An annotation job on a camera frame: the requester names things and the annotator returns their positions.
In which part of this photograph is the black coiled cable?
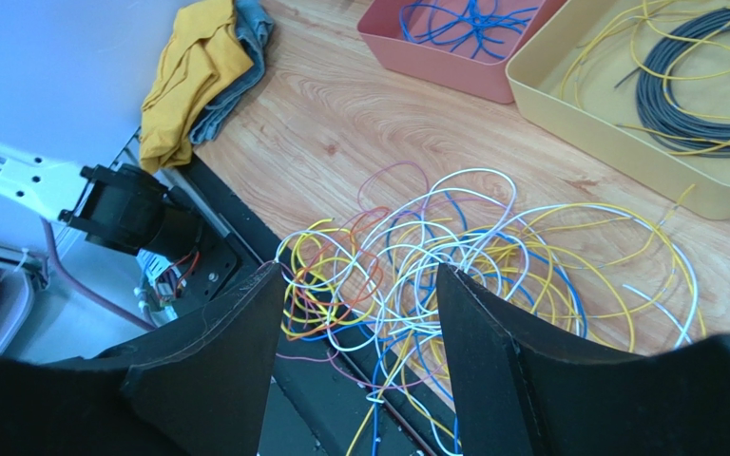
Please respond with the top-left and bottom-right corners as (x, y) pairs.
(614, 6), (730, 156)

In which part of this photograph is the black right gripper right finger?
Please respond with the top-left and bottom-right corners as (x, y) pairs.
(436, 265), (730, 455)

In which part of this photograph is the grey denim cloth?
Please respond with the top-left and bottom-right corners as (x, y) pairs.
(189, 0), (275, 144)

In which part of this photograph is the yellow cable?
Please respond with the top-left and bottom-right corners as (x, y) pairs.
(276, 0), (730, 456)

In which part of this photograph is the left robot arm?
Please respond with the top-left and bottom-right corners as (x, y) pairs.
(0, 143), (205, 260)

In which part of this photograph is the orange cable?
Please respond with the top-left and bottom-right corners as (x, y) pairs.
(285, 205), (393, 341)

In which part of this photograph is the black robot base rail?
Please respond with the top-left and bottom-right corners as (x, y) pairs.
(157, 159), (454, 455)

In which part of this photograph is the orange yellow cloth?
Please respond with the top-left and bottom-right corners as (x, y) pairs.
(139, 1), (253, 174)

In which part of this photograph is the white cable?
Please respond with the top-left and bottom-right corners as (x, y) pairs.
(276, 167), (701, 456)

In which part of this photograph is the red plastic bin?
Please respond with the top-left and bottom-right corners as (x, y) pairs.
(356, 0), (565, 105)

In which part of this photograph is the yellow plastic bin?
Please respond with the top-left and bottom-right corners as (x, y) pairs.
(506, 1), (730, 219)

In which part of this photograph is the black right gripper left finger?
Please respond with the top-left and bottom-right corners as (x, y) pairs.
(0, 264), (285, 455)

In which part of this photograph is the purple cable in red bin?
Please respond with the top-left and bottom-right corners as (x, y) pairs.
(398, 0), (540, 63)

